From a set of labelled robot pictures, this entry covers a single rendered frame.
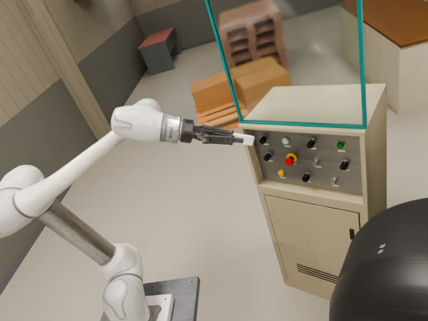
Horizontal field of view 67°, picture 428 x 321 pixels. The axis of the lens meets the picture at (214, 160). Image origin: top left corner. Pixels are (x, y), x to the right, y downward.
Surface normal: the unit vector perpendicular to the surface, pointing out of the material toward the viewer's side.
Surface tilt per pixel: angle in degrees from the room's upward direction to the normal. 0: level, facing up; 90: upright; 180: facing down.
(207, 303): 0
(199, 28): 90
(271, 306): 0
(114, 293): 9
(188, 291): 0
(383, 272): 39
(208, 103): 90
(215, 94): 90
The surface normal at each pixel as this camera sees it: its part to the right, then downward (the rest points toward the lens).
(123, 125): -0.07, 0.29
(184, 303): -0.29, -0.79
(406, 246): -0.65, -0.74
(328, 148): -0.53, 0.60
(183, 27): -0.05, 0.57
